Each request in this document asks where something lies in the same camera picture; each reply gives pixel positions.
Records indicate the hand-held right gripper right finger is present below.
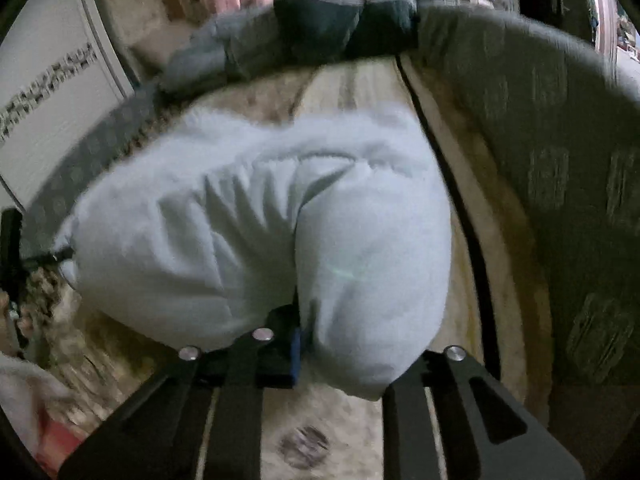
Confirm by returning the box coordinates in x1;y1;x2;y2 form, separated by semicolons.
382;345;586;480

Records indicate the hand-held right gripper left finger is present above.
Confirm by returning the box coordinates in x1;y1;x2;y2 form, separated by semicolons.
59;305;303;480

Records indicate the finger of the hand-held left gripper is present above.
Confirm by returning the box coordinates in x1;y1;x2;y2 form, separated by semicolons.
22;247;76;268

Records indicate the white towel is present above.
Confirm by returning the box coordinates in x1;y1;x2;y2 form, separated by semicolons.
55;102;453;401

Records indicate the person's left forearm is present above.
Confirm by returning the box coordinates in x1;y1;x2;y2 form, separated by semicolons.
0;352;76;461

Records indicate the person's left hand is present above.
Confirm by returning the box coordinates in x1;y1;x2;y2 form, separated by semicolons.
0;290;35;358

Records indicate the red cloth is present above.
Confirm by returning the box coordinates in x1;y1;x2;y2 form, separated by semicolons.
40;420;83;466

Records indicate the grey-blue quilt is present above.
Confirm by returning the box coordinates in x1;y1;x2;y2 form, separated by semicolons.
160;7;281;96

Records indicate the white fuzzy cushion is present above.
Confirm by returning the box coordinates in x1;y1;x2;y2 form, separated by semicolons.
97;0;171;36

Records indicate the grey patterned bedspread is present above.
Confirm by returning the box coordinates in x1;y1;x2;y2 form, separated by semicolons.
25;2;640;461

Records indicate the dark teal quilt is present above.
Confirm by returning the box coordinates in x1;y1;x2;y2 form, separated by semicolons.
272;0;421;61

